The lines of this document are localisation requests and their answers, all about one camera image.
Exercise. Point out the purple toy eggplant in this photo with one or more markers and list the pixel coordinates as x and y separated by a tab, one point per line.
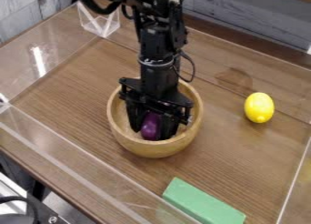
151	127

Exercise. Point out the clear acrylic wall panel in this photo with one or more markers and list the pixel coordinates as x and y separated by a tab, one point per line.
60	141

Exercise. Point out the clear acrylic corner bracket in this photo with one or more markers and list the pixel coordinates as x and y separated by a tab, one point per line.
101	25

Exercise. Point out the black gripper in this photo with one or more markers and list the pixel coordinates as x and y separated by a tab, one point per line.
153	93

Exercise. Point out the brown wooden bowl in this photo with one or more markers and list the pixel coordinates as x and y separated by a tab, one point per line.
131	140

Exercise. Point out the yellow toy lemon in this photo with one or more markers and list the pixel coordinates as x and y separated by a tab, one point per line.
259	107

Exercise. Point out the green foam block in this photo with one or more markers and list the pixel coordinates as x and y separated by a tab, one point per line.
200	205

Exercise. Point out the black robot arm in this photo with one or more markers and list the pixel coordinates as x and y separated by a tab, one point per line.
159	25

